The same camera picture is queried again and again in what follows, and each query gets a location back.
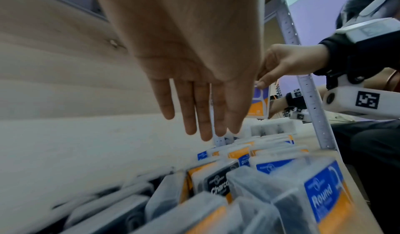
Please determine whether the person's left hand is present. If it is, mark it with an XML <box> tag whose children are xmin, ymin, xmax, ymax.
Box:
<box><xmin>89</xmin><ymin>0</ymin><xmax>266</xmax><ymax>142</ymax></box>

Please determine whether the person's right hand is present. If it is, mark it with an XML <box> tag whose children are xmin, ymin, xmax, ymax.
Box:
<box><xmin>255</xmin><ymin>43</ymin><xmax>329</xmax><ymax>90</ymax></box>

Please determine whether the blue orange cotton pad packet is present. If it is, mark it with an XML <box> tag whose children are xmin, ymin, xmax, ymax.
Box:
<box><xmin>246</xmin><ymin>81</ymin><xmax>271</xmax><ymax>119</ymax></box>

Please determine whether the person's right forearm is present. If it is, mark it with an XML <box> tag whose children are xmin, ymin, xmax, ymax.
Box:
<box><xmin>313</xmin><ymin>31</ymin><xmax>400</xmax><ymax>77</ymax></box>

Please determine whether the white plastic tray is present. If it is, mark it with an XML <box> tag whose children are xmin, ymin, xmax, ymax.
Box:
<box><xmin>249</xmin><ymin>118</ymin><xmax>304</xmax><ymax>137</ymax></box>

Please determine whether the white wrist device plate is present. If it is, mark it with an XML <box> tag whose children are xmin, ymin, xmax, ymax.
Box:
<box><xmin>335</xmin><ymin>17</ymin><xmax>400</xmax><ymax>41</ymax></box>

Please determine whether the grey metal shelf beam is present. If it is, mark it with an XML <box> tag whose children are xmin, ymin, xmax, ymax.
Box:
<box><xmin>14</xmin><ymin>0</ymin><xmax>109</xmax><ymax>21</ymax></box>

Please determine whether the person's black clothing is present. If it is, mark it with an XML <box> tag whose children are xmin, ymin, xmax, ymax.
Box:
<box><xmin>330</xmin><ymin>120</ymin><xmax>400</xmax><ymax>205</ymax></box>

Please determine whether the light wooden shelf panel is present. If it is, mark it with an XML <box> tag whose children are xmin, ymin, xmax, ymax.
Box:
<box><xmin>0</xmin><ymin>0</ymin><xmax>250</xmax><ymax>234</ymax></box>

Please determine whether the black wrist strap with markers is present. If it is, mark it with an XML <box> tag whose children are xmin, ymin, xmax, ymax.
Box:
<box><xmin>282</xmin><ymin>88</ymin><xmax>313</xmax><ymax>124</ymax></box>

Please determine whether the grey perforated metal shelf post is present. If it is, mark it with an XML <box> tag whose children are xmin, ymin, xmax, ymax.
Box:
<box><xmin>274</xmin><ymin>0</ymin><xmax>340</xmax><ymax>152</ymax></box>

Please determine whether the white wrist camera with marker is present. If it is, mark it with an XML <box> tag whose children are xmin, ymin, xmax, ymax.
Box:
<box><xmin>322</xmin><ymin>74</ymin><xmax>400</xmax><ymax>120</ymax></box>

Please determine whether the white head camera mount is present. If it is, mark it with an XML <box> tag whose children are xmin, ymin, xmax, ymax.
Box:
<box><xmin>357</xmin><ymin>0</ymin><xmax>400</xmax><ymax>16</ymax></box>

